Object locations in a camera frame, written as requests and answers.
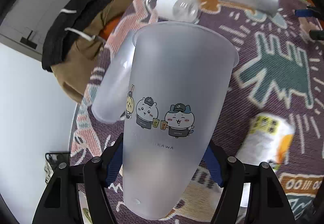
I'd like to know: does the frosted cup with cartoon print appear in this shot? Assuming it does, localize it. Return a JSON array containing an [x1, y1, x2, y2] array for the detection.
[[123, 22, 239, 220]]

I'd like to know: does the white vitamin drink cup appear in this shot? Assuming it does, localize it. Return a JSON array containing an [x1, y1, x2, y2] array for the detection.
[[236, 112, 295, 172]]

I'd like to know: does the small clear plastic cup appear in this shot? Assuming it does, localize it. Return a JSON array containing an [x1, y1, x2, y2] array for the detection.
[[145, 0, 200, 23]]

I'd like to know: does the black shoe rack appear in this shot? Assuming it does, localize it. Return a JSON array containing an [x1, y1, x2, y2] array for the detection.
[[44, 151, 70, 184]]

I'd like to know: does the patterned purple woven blanket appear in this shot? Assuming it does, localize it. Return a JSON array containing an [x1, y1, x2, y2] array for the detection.
[[70, 0, 323, 223]]

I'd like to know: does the grey door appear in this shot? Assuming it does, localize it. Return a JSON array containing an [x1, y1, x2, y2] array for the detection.
[[1, 0, 70, 61]]

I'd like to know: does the black jacket on chair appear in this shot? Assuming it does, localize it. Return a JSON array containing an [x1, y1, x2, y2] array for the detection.
[[42, 0, 113, 72]]

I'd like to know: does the black door handle lock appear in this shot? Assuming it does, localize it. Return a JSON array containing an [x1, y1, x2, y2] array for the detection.
[[20, 30, 37, 50]]

